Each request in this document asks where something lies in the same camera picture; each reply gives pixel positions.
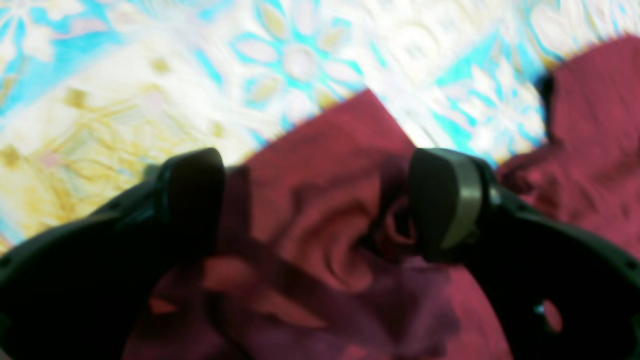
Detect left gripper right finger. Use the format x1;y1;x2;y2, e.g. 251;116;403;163
409;148;640;360

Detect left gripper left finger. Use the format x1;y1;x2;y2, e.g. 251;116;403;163
0;148;226;360

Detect patterned tile tablecloth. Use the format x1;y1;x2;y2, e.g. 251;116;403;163
0;0;639;253

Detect dark red t-shirt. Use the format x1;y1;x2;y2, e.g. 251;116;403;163
122;36;639;360

